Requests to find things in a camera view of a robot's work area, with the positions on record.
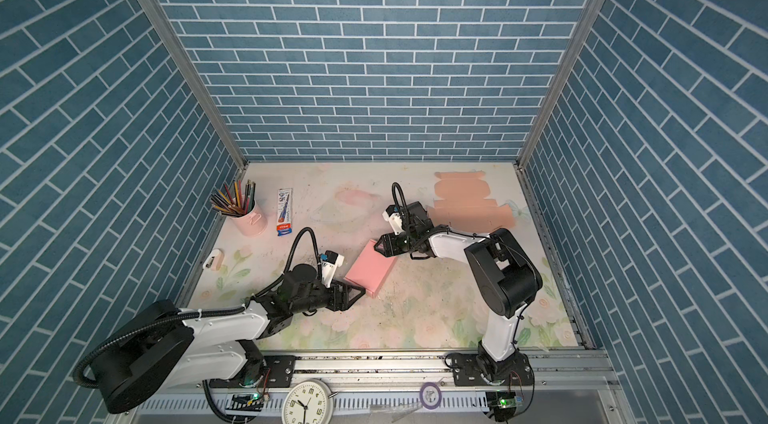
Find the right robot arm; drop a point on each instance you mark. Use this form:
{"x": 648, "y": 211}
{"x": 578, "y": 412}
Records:
{"x": 506, "y": 278}

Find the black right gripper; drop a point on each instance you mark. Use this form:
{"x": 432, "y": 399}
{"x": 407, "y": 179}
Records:
{"x": 390, "y": 245}

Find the tan flat cardboard box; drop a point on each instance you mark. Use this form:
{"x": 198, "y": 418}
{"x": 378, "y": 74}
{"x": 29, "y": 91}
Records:
{"x": 463, "y": 202}

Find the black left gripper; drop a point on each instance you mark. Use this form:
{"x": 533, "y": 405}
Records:
{"x": 344, "y": 303}

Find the pink metal pencil bucket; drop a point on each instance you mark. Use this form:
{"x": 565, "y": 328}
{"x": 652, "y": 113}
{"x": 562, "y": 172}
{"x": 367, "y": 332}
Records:
{"x": 253, "y": 223}

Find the purple tape roll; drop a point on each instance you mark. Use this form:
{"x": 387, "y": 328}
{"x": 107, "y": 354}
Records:
{"x": 430, "y": 396}

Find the white round object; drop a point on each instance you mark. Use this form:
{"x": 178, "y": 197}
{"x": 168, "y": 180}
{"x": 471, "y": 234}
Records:
{"x": 214, "y": 260}

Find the white wall clock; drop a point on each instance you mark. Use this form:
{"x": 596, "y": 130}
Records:
{"x": 309, "y": 402}

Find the white blue pencil box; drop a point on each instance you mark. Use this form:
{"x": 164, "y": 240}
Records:
{"x": 284, "y": 212}

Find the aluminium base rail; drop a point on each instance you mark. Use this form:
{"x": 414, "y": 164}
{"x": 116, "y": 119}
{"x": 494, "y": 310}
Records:
{"x": 580, "y": 385}

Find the pink cardboard box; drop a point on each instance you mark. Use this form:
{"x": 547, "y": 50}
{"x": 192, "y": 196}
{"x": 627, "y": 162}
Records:
{"x": 370, "y": 270}

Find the bundle of coloured pencils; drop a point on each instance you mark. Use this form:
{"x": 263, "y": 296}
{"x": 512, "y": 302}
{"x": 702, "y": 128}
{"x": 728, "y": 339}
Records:
{"x": 235, "y": 200}

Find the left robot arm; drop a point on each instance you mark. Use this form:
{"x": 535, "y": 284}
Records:
{"x": 164, "y": 346}

